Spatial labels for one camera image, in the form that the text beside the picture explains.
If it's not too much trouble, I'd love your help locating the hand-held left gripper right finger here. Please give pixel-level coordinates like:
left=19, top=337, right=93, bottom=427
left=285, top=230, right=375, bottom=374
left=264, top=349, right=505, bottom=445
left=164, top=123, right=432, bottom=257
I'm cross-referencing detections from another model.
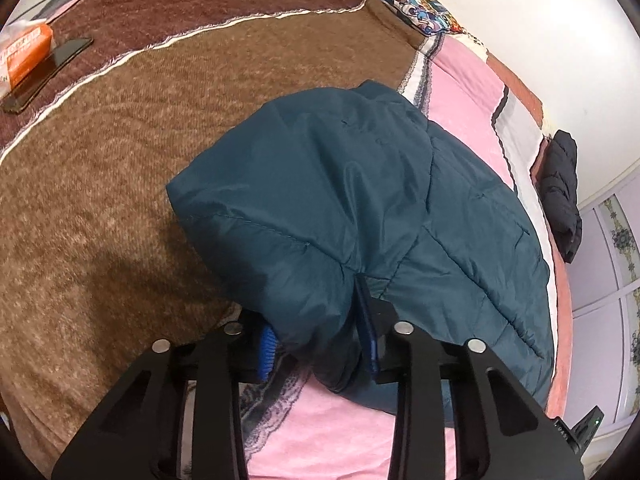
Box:
left=356, top=280, right=586, bottom=480

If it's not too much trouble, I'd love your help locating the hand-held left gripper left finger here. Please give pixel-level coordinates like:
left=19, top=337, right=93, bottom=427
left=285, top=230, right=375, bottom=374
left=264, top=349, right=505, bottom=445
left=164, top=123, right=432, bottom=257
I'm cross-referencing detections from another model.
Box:
left=51, top=320, right=279, bottom=480

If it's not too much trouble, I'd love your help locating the teal quilted puffer jacket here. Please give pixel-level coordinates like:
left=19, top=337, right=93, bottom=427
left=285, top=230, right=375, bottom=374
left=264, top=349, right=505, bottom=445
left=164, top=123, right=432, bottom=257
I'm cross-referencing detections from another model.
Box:
left=166, top=79, right=559, bottom=407

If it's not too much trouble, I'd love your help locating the white ornamented wardrobe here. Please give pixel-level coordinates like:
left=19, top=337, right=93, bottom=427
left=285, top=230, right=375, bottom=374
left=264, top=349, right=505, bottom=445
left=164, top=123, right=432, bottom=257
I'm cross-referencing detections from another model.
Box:
left=564, top=157, right=640, bottom=463

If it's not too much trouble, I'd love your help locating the striped brown pink blanket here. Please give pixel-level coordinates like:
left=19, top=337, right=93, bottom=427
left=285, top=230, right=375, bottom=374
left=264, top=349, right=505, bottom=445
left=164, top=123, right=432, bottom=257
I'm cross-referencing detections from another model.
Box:
left=0, top=0, right=575, bottom=480

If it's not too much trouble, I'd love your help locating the black puffer jacket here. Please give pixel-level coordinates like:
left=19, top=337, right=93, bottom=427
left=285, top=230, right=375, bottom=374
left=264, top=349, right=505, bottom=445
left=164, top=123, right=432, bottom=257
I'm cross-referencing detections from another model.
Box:
left=539, top=130, right=584, bottom=264

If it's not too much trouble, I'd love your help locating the colourful printed pillow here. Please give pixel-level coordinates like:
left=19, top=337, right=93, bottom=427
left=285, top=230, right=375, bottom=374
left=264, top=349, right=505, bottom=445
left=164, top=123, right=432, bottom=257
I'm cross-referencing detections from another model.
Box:
left=363, top=0, right=467, bottom=37

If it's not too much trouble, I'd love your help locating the black smartphone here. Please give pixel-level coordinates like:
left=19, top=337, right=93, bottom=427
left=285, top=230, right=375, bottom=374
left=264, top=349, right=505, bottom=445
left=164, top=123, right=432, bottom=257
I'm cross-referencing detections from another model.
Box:
left=1, top=36, right=95, bottom=114

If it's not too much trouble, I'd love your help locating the orange tissue pack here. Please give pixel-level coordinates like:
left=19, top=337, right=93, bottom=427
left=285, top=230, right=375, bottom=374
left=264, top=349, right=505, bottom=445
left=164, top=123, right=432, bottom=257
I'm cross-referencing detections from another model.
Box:
left=0, top=20, right=54, bottom=97

